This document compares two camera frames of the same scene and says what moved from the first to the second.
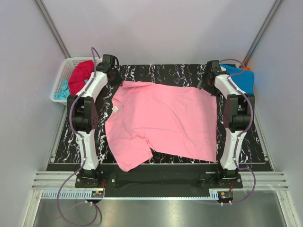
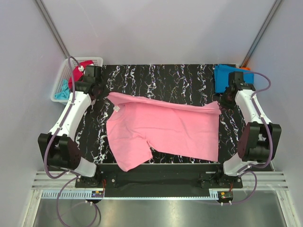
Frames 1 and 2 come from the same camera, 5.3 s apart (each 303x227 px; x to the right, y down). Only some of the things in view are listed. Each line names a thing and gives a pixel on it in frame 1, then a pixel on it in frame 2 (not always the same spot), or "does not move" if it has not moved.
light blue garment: [65, 92] does not move
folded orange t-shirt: [247, 68] does not move
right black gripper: [201, 83] → [222, 99]
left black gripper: [119, 81] → [102, 82]
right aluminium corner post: [261, 32] does not move
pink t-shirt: [175, 120] does not move
